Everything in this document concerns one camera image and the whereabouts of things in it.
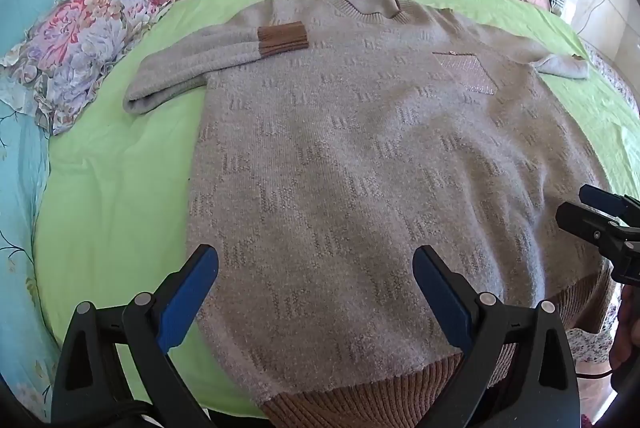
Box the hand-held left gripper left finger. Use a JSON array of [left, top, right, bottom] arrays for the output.
[[50, 244, 221, 428]]

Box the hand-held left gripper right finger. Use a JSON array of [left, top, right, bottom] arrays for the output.
[[412, 244, 584, 428]]

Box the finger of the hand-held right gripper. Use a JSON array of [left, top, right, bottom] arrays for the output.
[[556, 201, 640, 260], [579, 183, 640, 223]]

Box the grey knit sweater brown trim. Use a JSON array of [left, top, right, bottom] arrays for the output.
[[123, 0, 617, 428]]

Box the light green bed sheet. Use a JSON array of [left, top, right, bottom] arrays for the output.
[[32, 0, 640, 415]]

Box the turquoise floral bedsheet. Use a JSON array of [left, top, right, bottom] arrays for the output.
[[0, 0, 142, 411]]

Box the floral ruffled pillow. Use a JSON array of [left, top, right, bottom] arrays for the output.
[[0, 0, 177, 136]]

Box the white wall cable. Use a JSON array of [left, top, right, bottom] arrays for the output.
[[574, 0, 610, 34]]

